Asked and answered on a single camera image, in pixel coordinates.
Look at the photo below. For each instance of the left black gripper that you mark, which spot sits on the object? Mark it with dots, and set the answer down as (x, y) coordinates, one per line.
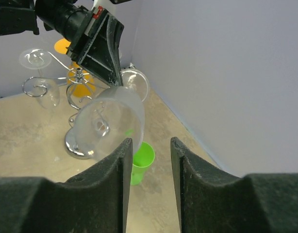
(94, 36)

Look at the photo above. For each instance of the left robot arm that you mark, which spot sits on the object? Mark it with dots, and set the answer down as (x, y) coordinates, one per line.
(17, 16)

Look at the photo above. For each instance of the silver wire glass rack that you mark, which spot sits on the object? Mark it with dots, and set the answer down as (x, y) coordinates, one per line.
(72, 100)

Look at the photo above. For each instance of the clear wine glass front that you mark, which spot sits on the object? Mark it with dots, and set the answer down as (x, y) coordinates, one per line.
(112, 116)

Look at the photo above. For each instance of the clear wine glass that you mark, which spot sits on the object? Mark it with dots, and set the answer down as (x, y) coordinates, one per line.
(112, 116)
(44, 90)

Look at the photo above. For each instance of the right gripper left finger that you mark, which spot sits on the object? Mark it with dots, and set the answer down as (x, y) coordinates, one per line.
(93, 201)

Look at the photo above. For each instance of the orange plastic wine glass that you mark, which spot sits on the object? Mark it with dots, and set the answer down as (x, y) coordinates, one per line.
(82, 85)

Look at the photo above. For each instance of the green plastic wine glass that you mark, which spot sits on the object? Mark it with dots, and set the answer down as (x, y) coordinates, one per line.
(142, 160)

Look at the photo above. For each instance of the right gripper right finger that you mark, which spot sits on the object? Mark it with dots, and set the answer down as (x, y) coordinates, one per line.
(210, 200)

